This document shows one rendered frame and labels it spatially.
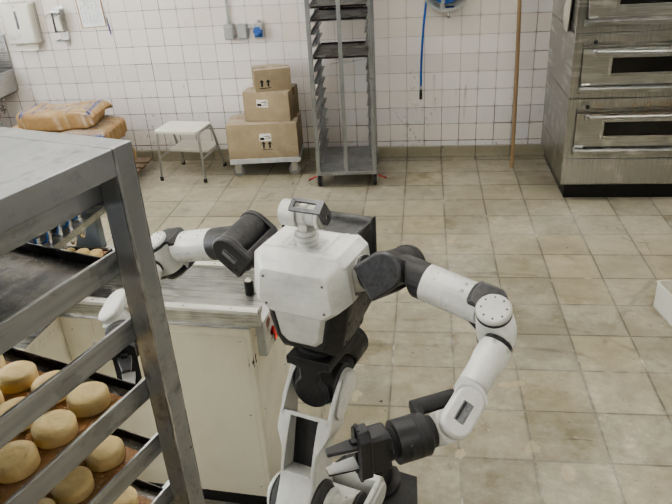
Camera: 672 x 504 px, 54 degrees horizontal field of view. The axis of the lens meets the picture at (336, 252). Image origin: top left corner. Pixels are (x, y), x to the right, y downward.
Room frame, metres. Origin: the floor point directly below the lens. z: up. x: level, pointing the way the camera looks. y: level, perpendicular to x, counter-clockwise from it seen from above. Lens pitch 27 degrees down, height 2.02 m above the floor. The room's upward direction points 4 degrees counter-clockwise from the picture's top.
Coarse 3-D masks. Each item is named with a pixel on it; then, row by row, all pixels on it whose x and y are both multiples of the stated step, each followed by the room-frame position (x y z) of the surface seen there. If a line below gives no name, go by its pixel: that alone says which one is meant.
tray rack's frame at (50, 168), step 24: (0, 144) 0.70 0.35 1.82; (24, 144) 0.70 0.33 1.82; (48, 144) 0.69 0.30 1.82; (72, 144) 0.69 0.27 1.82; (0, 168) 0.62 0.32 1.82; (24, 168) 0.62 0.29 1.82; (48, 168) 0.61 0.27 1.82; (72, 168) 0.61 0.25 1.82; (96, 168) 0.64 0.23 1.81; (0, 192) 0.55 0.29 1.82; (24, 192) 0.56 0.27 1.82; (48, 192) 0.58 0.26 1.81; (72, 192) 0.60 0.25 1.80; (0, 216) 0.53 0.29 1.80; (24, 216) 0.55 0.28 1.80
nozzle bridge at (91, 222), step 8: (96, 208) 2.40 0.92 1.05; (104, 208) 2.42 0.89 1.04; (88, 216) 2.32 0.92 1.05; (96, 216) 2.36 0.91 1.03; (64, 224) 2.24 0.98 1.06; (72, 224) 2.26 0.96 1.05; (80, 224) 2.25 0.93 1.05; (88, 224) 2.30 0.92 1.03; (96, 224) 2.46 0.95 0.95; (64, 232) 2.19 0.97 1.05; (72, 232) 2.20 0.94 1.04; (80, 232) 2.24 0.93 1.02; (88, 232) 2.47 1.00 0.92; (96, 232) 2.46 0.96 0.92; (32, 240) 2.06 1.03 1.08; (40, 240) 2.10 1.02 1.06; (56, 240) 2.13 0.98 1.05; (64, 240) 2.14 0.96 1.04; (80, 240) 2.48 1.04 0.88; (88, 240) 2.47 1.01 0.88; (96, 240) 2.46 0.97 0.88; (104, 240) 2.49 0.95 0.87
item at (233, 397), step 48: (192, 288) 2.09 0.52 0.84; (240, 288) 2.07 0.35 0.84; (96, 336) 1.93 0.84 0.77; (192, 336) 1.85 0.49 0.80; (240, 336) 1.81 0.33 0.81; (192, 384) 1.86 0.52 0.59; (240, 384) 1.81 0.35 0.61; (144, 432) 1.91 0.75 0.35; (192, 432) 1.86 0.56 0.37; (240, 432) 1.82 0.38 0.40; (144, 480) 1.92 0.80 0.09; (240, 480) 1.83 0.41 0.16
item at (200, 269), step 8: (200, 264) 2.16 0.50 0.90; (208, 264) 2.16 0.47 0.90; (216, 264) 2.15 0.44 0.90; (192, 272) 2.17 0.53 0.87; (200, 272) 2.16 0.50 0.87; (208, 272) 2.15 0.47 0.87; (216, 272) 2.14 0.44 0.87; (224, 272) 2.14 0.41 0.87; (248, 272) 2.12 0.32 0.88; (240, 280) 2.12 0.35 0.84
